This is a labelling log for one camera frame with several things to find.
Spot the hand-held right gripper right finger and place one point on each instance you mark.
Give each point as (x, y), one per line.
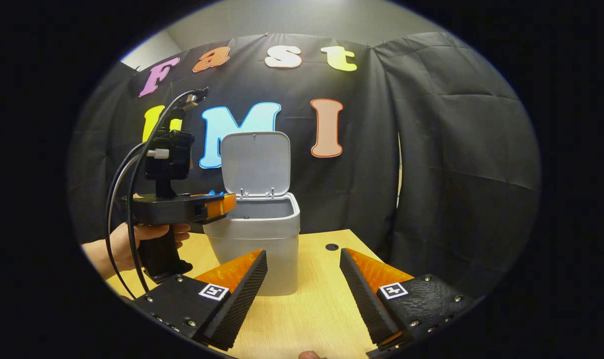
(364, 304)

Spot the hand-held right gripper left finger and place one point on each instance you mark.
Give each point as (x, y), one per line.
(242, 304)

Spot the wooden desktop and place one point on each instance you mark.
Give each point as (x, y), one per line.
(311, 299)

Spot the white desktop garbage bin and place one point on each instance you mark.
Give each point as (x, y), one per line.
(262, 249)

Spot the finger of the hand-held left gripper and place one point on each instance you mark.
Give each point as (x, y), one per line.
(221, 204)

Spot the black backdrop cloth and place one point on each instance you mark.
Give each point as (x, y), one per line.
(456, 149)

